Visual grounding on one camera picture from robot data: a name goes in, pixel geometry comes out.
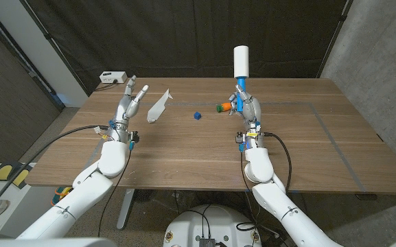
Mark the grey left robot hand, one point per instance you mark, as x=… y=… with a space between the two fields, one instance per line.
x=124 y=113

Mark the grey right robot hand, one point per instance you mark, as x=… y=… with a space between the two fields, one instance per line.
x=252 y=111

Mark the white lint roller sheet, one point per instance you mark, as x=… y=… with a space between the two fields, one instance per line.
x=158 y=109

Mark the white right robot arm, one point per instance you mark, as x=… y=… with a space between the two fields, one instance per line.
x=280 y=206

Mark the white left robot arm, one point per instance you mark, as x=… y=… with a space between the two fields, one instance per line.
x=88 y=192

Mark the orange toy carrot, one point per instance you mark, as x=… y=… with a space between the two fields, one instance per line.
x=225 y=107

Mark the small blue block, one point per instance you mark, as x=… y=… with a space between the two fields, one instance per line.
x=197 y=116

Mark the white power outlet box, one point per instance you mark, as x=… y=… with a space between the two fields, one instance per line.
x=112 y=77

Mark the grey table leg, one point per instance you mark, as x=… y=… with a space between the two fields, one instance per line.
x=125 y=209

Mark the orange green shoe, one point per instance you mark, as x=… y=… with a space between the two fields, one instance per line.
x=61 y=195

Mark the black backdrop stand pole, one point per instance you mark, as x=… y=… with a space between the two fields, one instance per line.
x=49 y=36
x=342 y=17

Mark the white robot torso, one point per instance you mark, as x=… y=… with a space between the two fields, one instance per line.
x=215 y=223

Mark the yellow black foot pedal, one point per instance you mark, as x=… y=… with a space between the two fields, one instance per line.
x=1 y=173
x=21 y=177

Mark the grey hub box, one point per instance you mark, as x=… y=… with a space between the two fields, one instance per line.
x=207 y=242

